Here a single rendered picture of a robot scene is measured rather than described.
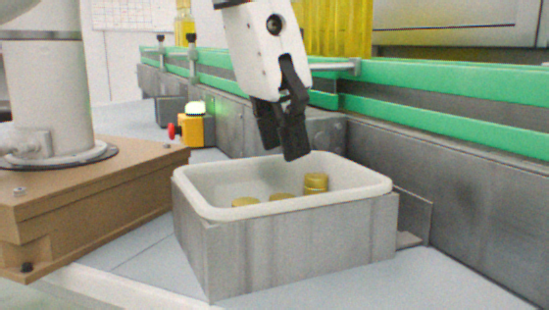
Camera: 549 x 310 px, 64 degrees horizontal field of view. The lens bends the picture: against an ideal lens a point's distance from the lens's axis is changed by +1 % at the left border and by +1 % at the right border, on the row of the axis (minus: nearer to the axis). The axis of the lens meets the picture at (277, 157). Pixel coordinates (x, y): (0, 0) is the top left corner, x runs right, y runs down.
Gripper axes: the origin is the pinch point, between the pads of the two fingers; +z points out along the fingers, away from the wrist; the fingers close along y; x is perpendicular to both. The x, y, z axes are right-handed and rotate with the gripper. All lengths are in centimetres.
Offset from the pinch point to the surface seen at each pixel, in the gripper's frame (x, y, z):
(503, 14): -37.2, 0.8, -4.6
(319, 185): -5.1, 4.0, 9.9
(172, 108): -3, 79, 9
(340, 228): -0.5, -8.0, 9.0
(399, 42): -36.2, 21.6, -0.8
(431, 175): -14.1, -7.3, 8.6
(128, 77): -50, 608, 56
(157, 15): -115, 605, -13
